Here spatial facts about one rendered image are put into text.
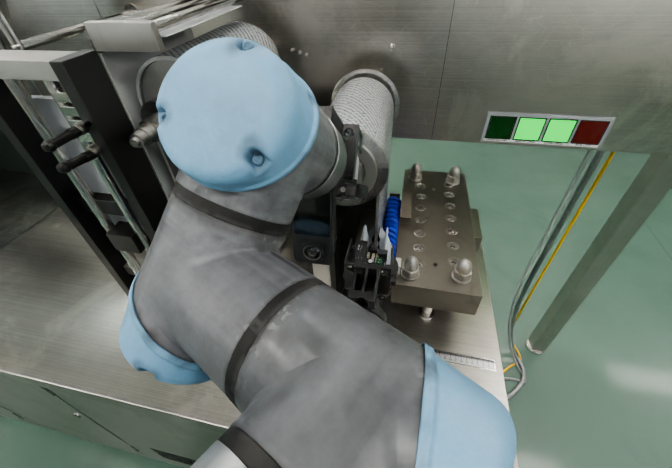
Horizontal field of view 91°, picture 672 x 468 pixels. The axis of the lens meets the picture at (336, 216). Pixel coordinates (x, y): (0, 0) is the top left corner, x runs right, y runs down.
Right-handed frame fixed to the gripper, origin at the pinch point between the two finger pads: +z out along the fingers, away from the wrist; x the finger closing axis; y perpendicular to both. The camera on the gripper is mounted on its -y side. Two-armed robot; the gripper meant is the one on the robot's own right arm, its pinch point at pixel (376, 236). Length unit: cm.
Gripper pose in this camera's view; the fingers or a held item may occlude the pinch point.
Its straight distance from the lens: 63.3
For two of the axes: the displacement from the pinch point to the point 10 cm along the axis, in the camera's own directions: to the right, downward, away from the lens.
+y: -0.4, -7.6, -6.5
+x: -9.8, -1.1, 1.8
